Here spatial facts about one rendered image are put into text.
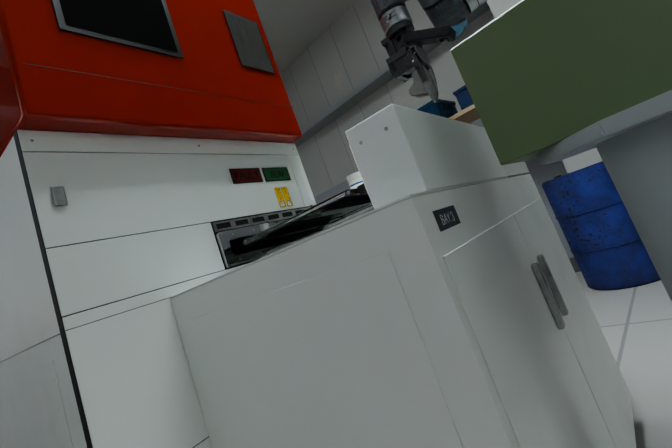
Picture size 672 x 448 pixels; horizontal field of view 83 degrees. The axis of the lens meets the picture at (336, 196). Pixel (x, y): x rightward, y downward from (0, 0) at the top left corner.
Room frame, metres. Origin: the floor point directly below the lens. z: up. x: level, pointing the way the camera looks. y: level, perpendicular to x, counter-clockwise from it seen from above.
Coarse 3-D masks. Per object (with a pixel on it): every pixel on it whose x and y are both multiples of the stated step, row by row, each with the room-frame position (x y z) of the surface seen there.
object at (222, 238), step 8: (264, 224) 1.11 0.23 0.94; (272, 224) 1.14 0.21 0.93; (224, 232) 0.99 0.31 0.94; (232, 232) 1.01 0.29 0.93; (240, 232) 1.03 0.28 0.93; (248, 232) 1.06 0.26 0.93; (256, 232) 1.08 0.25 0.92; (216, 240) 0.98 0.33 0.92; (224, 240) 0.99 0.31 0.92; (296, 240) 1.20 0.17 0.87; (224, 248) 0.98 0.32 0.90; (264, 248) 1.09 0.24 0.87; (272, 248) 1.11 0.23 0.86; (224, 256) 0.98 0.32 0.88; (232, 256) 0.99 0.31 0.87; (240, 256) 1.01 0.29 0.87; (248, 256) 1.03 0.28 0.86; (256, 256) 1.06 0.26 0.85; (224, 264) 0.98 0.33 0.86; (232, 264) 0.99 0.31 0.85
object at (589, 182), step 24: (600, 168) 2.39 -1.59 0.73; (552, 192) 2.61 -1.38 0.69; (576, 192) 2.47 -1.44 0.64; (600, 192) 2.40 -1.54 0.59; (576, 216) 2.52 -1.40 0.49; (600, 216) 2.43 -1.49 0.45; (624, 216) 2.39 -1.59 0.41; (576, 240) 2.59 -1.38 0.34; (600, 240) 2.46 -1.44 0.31; (624, 240) 2.40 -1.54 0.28; (600, 264) 2.51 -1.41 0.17; (624, 264) 2.42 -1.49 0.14; (648, 264) 2.39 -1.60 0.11; (600, 288) 2.58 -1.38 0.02; (624, 288) 2.47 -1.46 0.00
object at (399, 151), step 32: (352, 128) 0.59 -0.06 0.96; (384, 128) 0.55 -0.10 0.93; (416, 128) 0.59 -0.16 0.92; (448, 128) 0.72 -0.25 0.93; (480, 128) 0.94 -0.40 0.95; (384, 160) 0.57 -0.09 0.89; (416, 160) 0.54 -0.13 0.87; (448, 160) 0.66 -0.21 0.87; (480, 160) 0.83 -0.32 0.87; (384, 192) 0.58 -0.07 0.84; (416, 192) 0.55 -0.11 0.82
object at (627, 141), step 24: (600, 120) 0.44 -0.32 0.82; (624, 120) 0.43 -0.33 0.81; (648, 120) 0.44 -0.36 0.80; (576, 144) 0.49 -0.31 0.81; (600, 144) 0.55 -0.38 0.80; (624, 144) 0.51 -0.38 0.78; (648, 144) 0.49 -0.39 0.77; (624, 168) 0.52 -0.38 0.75; (648, 168) 0.50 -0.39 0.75; (624, 192) 0.55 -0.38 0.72; (648, 192) 0.51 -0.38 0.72; (648, 216) 0.52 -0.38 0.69; (648, 240) 0.55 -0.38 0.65
